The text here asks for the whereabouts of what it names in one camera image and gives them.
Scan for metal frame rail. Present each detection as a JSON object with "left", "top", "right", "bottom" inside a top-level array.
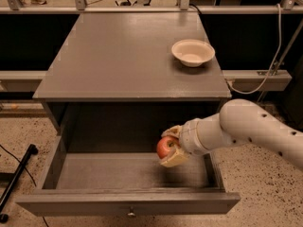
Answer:
[{"left": 0, "top": 0, "right": 303, "bottom": 15}]

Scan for black stand leg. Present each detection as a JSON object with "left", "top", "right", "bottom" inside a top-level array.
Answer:
[{"left": 0, "top": 144, "right": 38, "bottom": 223}]

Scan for red apple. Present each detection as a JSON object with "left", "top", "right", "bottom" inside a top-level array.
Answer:
[{"left": 156, "top": 136, "right": 179, "bottom": 159}]

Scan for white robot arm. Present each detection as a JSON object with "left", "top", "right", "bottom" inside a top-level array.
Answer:
[{"left": 159, "top": 99, "right": 303, "bottom": 169}]

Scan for white cable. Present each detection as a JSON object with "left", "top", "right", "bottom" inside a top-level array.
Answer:
[{"left": 226, "top": 3, "right": 283, "bottom": 96}]

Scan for open grey top drawer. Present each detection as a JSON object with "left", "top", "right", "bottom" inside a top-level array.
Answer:
[{"left": 17, "top": 123, "right": 241, "bottom": 217}]

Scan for white paper bowl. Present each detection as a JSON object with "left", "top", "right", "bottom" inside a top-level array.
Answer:
[{"left": 171, "top": 39, "right": 215, "bottom": 67}]

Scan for metal drawer knob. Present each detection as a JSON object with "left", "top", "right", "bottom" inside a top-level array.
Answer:
[{"left": 127, "top": 207, "right": 136, "bottom": 218}]

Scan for grey cabinet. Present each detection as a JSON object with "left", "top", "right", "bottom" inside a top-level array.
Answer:
[{"left": 34, "top": 12, "right": 231, "bottom": 143}]

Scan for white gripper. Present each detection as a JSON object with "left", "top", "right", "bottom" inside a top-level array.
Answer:
[{"left": 159, "top": 118, "right": 208, "bottom": 167}]

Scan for black floor cable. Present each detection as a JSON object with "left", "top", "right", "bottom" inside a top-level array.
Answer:
[{"left": 0, "top": 144, "right": 50, "bottom": 227}]

